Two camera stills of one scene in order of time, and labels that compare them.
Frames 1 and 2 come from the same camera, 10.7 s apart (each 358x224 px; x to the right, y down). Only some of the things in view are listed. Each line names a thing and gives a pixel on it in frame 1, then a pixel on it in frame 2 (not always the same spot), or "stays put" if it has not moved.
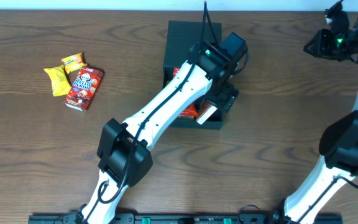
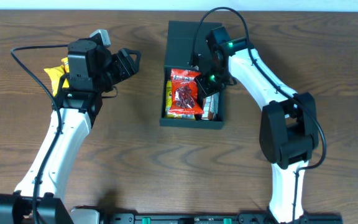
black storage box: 181,37 stays put
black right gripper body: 336,45 to 211,81
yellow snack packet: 60,83 stays put
